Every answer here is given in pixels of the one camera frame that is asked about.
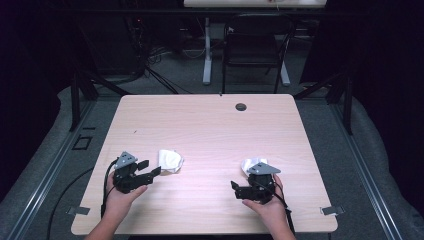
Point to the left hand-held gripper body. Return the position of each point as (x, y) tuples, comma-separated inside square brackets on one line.
[(126, 178)]

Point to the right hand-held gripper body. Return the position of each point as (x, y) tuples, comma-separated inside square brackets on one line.
[(261, 186)]

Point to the white sock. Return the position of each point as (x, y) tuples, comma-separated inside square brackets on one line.
[(170, 160), (248, 164)]

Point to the person's left hand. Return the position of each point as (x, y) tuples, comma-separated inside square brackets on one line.
[(118, 201)]

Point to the person's right hand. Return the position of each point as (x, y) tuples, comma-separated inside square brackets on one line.
[(271, 210)]

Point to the black metal stand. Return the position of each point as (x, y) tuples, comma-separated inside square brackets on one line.
[(348, 106), (75, 100)]

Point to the black folding chair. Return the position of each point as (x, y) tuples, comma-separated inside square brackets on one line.
[(253, 46)]

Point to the white desk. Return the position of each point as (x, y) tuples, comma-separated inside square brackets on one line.
[(253, 3)]

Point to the aluminium floor rail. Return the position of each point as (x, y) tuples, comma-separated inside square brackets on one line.
[(50, 173), (363, 173)]

